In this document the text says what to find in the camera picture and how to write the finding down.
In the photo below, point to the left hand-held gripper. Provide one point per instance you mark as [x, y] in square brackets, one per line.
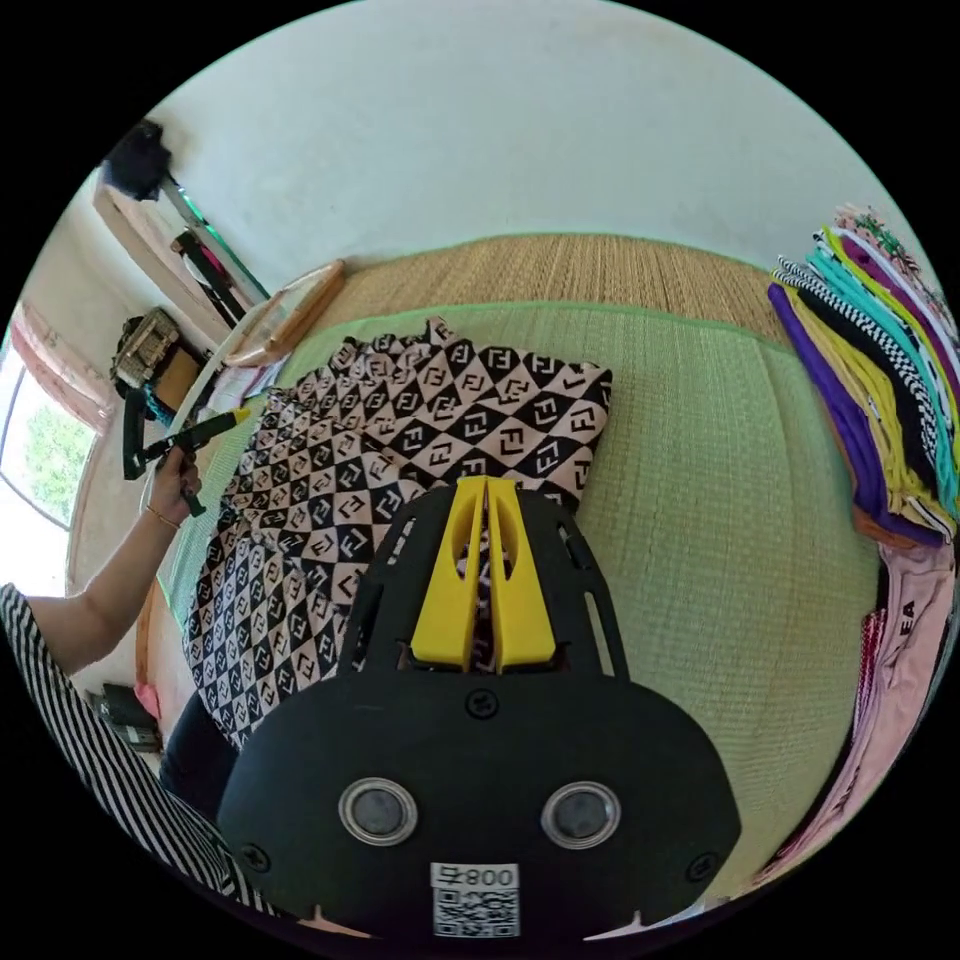
[184, 439]

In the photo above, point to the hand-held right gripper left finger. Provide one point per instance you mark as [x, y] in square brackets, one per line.
[442, 600]

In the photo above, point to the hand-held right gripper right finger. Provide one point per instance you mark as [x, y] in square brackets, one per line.
[525, 607]

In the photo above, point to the black and pink patterned top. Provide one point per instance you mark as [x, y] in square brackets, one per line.
[315, 480]

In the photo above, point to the person's left forearm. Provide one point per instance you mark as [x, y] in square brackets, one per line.
[105, 592]

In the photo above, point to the person's left hand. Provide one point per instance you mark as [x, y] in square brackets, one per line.
[174, 491]

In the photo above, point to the woven basket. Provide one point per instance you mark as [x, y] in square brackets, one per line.
[146, 349]

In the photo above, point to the window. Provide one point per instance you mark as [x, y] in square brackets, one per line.
[45, 457]

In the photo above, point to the bed with green woven mat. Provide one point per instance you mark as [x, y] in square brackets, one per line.
[697, 480]

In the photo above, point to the black bag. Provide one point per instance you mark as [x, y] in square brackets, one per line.
[139, 159]

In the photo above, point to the person's body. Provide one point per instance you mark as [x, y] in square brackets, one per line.
[97, 750]

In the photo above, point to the heap of pink clothes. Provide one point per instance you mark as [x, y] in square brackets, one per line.
[892, 675]

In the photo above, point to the pile of folded colourful clothes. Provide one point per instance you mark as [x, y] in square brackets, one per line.
[862, 390]

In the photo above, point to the wall shelf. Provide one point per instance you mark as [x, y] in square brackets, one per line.
[180, 247]

